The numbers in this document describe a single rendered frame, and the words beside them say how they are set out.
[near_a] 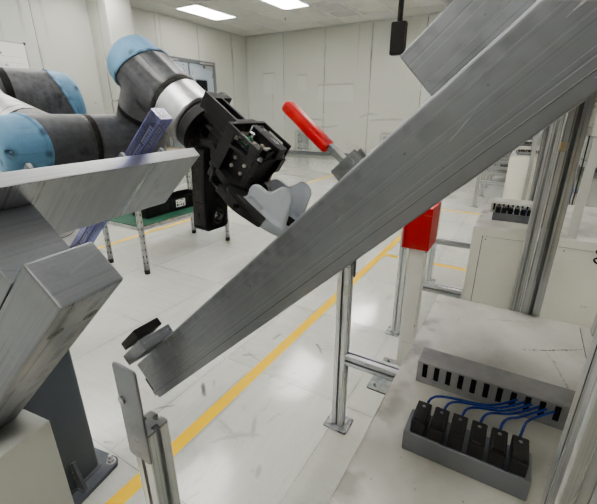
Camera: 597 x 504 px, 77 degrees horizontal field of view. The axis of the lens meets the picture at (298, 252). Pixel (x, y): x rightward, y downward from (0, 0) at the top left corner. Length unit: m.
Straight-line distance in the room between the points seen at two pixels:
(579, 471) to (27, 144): 0.60
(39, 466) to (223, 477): 1.00
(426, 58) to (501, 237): 1.51
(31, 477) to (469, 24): 0.51
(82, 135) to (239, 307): 0.31
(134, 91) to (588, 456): 0.58
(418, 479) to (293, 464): 0.84
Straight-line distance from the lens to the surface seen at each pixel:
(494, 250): 1.82
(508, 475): 0.61
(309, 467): 1.40
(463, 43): 0.33
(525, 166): 5.02
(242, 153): 0.46
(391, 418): 0.68
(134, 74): 0.57
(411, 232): 1.38
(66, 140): 0.57
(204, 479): 1.41
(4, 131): 0.56
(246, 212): 0.45
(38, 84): 0.95
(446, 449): 0.61
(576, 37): 0.29
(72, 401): 1.33
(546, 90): 0.28
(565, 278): 1.86
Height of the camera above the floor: 1.08
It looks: 21 degrees down
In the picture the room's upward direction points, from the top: straight up
